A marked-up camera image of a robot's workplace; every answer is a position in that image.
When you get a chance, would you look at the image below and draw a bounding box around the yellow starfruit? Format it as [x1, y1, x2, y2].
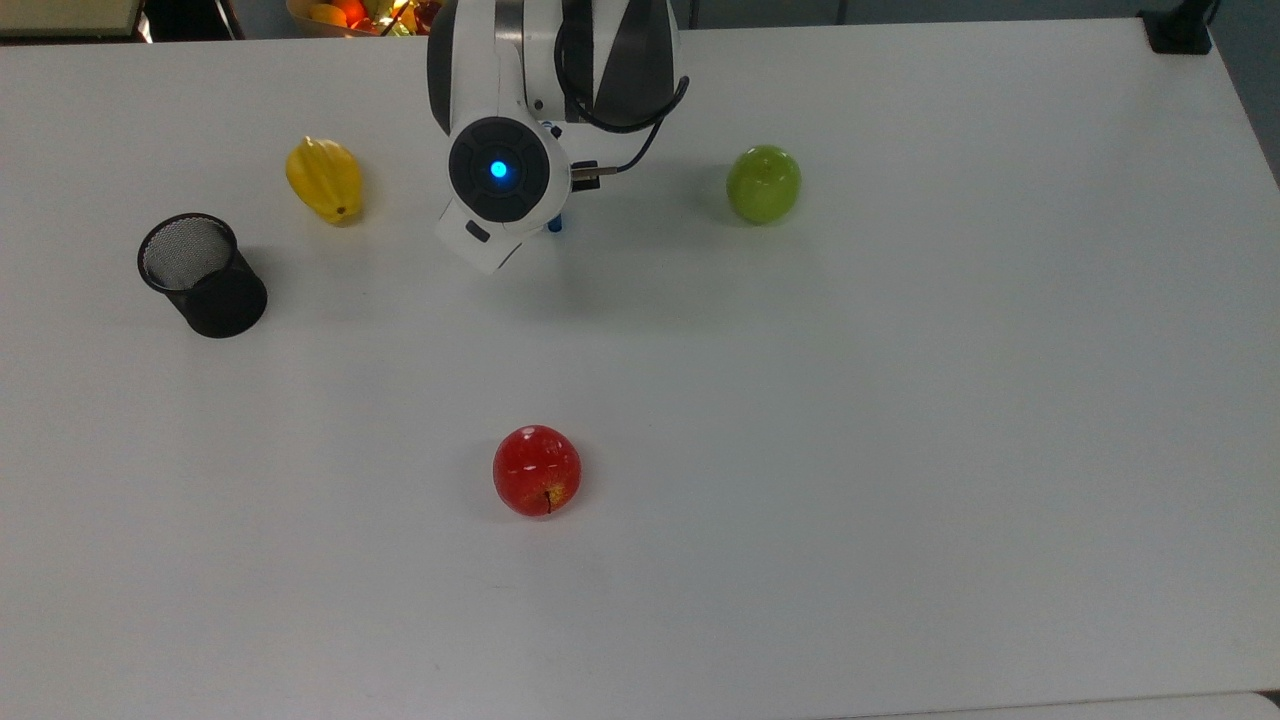
[285, 136, 364, 227]

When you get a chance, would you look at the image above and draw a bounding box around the red apple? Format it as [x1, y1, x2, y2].
[492, 425, 583, 519]

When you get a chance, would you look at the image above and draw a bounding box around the black mesh pen cup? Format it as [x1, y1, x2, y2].
[137, 212, 270, 340]

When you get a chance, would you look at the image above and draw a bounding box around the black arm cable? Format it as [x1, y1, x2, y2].
[553, 0, 692, 201]

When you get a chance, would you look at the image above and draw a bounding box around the beige box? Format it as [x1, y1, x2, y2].
[0, 0, 147, 41]

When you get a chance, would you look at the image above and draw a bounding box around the green apple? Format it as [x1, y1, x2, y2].
[725, 144, 804, 227]

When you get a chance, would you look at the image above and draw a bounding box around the fruit basket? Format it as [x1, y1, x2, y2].
[286, 0, 443, 39]

